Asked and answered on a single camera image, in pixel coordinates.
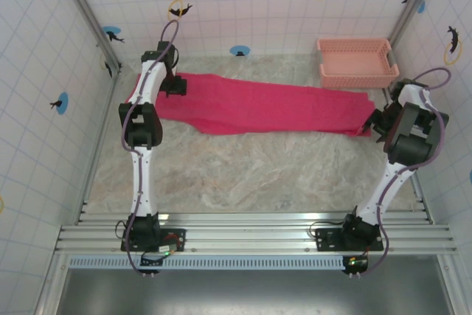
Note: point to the pink long pants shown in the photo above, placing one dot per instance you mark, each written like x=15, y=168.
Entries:
x=258, y=108

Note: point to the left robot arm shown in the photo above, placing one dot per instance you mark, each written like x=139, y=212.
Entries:
x=142, y=182

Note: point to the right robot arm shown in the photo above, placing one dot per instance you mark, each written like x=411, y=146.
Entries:
x=409, y=145

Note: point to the pink plastic basket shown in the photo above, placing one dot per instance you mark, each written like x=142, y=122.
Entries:
x=354, y=79

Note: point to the aluminium frame post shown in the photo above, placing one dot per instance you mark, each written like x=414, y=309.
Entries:
x=85, y=9
x=413, y=9

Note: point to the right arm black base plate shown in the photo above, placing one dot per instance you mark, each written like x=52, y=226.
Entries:
x=326, y=237

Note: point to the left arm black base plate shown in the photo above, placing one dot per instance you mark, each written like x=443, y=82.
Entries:
x=177, y=245

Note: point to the aluminium mounting rail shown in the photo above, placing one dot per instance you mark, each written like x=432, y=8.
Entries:
x=250, y=235

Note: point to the aluminium frame leg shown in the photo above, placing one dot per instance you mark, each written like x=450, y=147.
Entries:
x=51, y=289
x=451, y=289

